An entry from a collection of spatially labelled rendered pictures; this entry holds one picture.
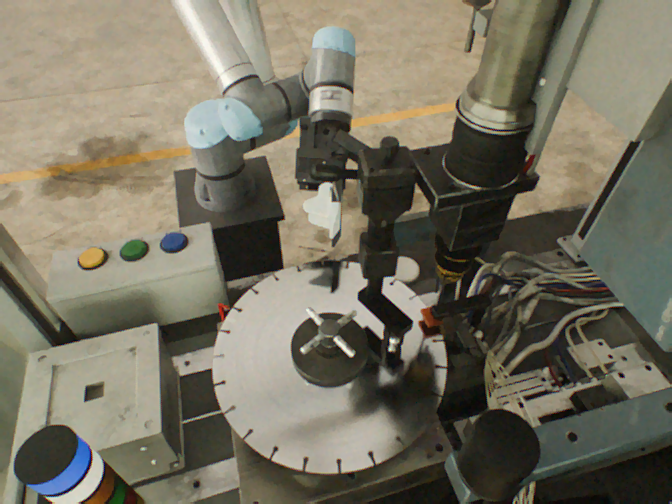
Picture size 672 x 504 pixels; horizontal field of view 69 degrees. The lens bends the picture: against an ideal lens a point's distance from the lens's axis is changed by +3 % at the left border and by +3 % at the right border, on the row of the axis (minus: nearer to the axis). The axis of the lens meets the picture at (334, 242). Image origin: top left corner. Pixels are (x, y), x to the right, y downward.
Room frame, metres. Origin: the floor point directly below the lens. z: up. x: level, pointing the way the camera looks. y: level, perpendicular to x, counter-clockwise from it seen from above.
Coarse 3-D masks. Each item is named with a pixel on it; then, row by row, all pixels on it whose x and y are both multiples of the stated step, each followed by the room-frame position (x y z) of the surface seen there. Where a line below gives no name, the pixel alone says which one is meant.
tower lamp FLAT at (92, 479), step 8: (96, 456) 0.15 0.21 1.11; (96, 464) 0.14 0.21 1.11; (104, 464) 0.15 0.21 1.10; (88, 472) 0.13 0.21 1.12; (96, 472) 0.14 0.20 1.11; (104, 472) 0.14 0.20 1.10; (80, 480) 0.13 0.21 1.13; (88, 480) 0.13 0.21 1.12; (96, 480) 0.13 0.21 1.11; (72, 488) 0.12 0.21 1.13; (80, 488) 0.12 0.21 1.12; (88, 488) 0.12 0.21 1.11; (96, 488) 0.13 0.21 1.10; (48, 496) 0.11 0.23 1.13; (56, 496) 0.11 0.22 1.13; (64, 496) 0.12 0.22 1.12; (72, 496) 0.12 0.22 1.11; (80, 496) 0.12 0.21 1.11; (88, 496) 0.12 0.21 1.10
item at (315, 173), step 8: (312, 168) 0.42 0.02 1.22; (320, 168) 0.42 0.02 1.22; (328, 168) 0.42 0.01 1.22; (336, 168) 0.42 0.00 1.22; (312, 176) 0.41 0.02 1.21; (320, 176) 0.41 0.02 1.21; (328, 176) 0.41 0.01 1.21; (336, 176) 0.41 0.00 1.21; (344, 176) 0.42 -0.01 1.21; (352, 176) 0.42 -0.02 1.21
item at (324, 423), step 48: (288, 288) 0.45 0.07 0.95; (336, 288) 0.45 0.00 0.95; (384, 288) 0.45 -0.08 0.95; (240, 336) 0.37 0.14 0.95; (288, 336) 0.37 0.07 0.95; (432, 336) 0.37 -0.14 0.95; (240, 384) 0.29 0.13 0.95; (288, 384) 0.29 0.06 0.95; (384, 384) 0.29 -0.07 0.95; (432, 384) 0.29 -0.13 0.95; (240, 432) 0.23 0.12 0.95; (288, 432) 0.23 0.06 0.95; (336, 432) 0.23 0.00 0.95; (384, 432) 0.23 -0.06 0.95
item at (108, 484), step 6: (108, 468) 0.15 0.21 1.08; (108, 474) 0.14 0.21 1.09; (114, 474) 0.15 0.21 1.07; (102, 480) 0.13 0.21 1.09; (108, 480) 0.14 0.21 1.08; (114, 480) 0.14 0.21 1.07; (102, 486) 0.13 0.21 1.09; (108, 486) 0.13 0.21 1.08; (114, 486) 0.14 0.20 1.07; (96, 492) 0.13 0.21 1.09; (102, 492) 0.13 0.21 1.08; (108, 492) 0.13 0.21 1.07; (90, 498) 0.12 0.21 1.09; (96, 498) 0.12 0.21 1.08; (102, 498) 0.12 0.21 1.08; (108, 498) 0.13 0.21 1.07
